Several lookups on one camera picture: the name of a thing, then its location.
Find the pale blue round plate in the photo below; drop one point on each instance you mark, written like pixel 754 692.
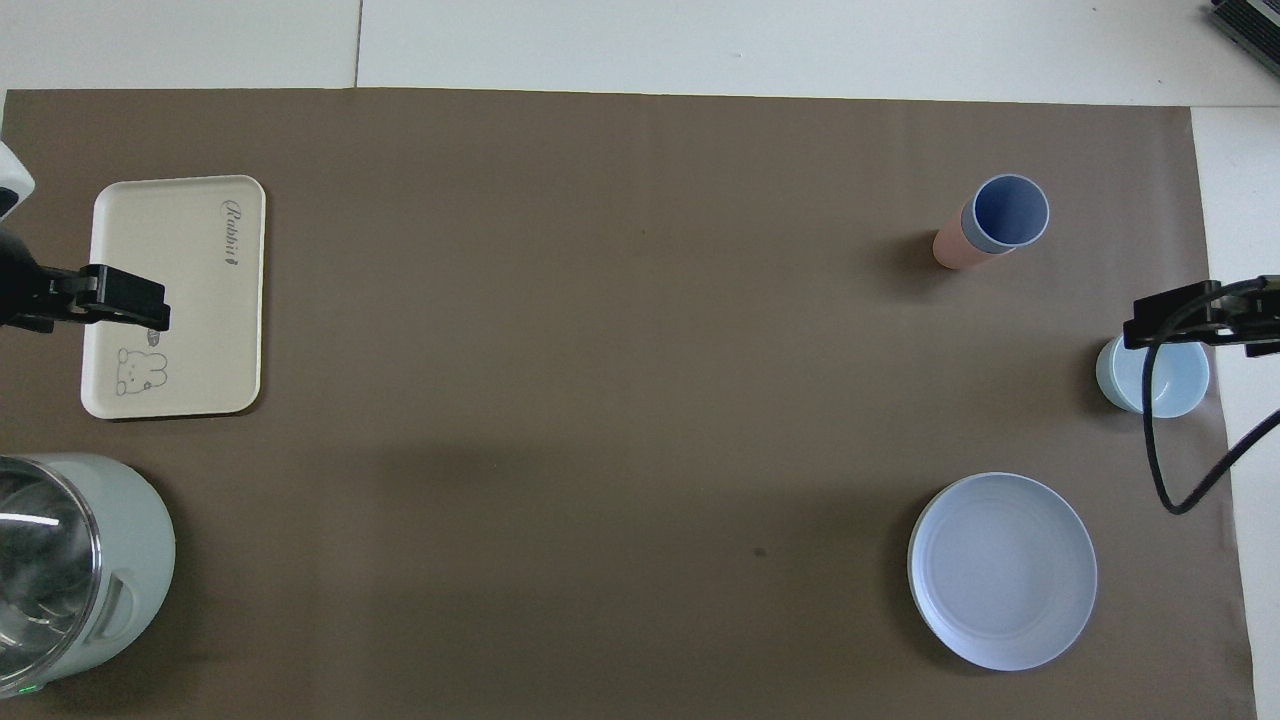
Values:
pixel 1000 570

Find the light blue small bowl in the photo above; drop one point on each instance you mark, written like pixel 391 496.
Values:
pixel 1180 385

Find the brown paper table mat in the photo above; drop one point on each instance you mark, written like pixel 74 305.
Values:
pixel 640 400

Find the blue ribbed plastic cup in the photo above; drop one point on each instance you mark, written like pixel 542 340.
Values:
pixel 1010 210

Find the pink plastic cup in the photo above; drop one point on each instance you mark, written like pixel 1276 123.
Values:
pixel 950 250

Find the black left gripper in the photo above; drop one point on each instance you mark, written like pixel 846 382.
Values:
pixel 18 285

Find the glass pot lid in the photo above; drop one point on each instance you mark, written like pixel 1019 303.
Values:
pixel 40 560

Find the grey ribbed device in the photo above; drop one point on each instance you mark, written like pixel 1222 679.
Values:
pixel 1250 30

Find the mint green electric pot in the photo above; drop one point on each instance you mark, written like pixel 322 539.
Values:
pixel 135 560

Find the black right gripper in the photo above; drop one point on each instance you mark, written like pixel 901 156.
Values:
pixel 1268 315

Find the cream rabbit print tray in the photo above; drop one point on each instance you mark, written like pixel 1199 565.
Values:
pixel 200 340

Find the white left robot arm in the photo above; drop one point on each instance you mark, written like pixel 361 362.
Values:
pixel 10 180

